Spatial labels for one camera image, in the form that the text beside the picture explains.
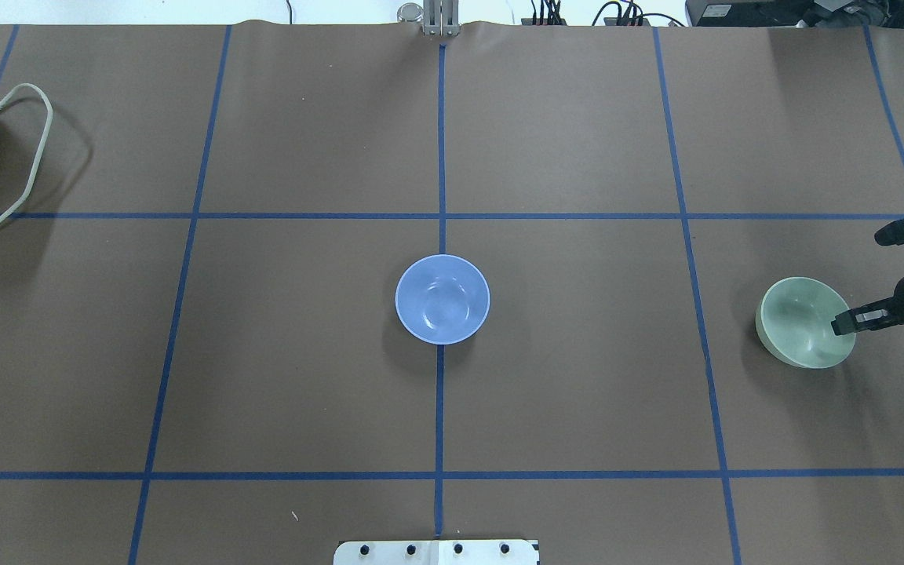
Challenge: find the green bowl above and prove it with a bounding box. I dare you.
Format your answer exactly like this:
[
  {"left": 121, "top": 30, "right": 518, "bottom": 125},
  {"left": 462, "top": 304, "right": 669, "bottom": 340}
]
[{"left": 754, "top": 276, "right": 856, "bottom": 370}]

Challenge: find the blue bowl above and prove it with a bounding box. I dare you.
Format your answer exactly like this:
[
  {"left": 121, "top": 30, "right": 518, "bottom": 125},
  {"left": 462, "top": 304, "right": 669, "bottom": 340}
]
[{"left": 394, "top": 253, "right": 492, "bottom": 344}]

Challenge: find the black monitor base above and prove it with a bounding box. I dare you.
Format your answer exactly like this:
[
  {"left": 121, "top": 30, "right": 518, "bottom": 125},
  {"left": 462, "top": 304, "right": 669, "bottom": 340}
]
[{"left": 684, "top": 1, "right": 904, "bottom": 29}]

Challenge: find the black cable bundle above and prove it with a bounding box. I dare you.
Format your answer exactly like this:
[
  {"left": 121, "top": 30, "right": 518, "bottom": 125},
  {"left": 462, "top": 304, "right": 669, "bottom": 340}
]
[{"left": 521, "top": 0, "right": 685, "bottom": 28}]

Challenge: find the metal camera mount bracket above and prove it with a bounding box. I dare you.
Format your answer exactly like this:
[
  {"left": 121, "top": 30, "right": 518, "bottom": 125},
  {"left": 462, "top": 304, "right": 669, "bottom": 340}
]
[{"left": 421, "top": 0, "right": 461, "bottom": 37}]

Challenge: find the white camera stand base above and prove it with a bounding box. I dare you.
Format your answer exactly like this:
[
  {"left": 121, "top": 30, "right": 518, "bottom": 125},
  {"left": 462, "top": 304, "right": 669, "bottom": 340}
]
[{"left": 333, "top": 539, "right": 541, "bottom": 564}]

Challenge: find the beige cable loop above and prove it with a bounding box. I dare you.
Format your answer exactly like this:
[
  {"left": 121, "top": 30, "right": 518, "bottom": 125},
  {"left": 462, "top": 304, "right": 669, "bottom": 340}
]
[{"left": 0, "top": 83, "right": 53, "bottom": 257}]

